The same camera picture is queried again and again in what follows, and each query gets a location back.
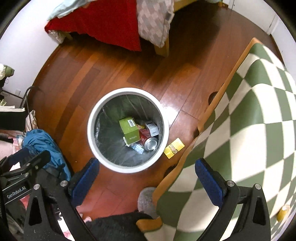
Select fruit peel piece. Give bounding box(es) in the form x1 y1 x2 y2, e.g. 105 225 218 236
276 205 290 222

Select yellow cigarette pack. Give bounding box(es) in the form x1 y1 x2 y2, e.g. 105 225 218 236
164 138 185 159

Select blue red milk carton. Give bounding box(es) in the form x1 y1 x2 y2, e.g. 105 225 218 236
130 143 144 155

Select green white box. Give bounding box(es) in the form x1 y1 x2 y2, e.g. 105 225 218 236
119 117 140 145

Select red soda can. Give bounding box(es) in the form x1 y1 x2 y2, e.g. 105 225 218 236
139 128 158 151

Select pink white box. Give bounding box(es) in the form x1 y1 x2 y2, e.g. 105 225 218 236
145 121 159 137

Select yellow snack bag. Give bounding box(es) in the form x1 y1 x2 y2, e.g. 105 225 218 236
137 124 145 130

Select white round trash bin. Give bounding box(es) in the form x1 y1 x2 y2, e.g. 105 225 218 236
87 88 169 173

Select blue jacket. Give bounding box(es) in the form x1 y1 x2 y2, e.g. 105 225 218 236
22 129 71 181

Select green white checkered tablecloth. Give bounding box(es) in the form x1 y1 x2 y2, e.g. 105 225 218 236
137 39 295 240

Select grey pink slipper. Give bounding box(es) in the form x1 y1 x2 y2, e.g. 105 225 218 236
137 187 158 219

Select light blue duvet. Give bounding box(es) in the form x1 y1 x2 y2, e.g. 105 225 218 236
48 0 92 21

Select red bed sheet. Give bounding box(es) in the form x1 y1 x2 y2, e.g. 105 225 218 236
45 1 142 51

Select checkered grey pink blanket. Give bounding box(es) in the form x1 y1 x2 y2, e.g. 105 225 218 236
137 0 174 48

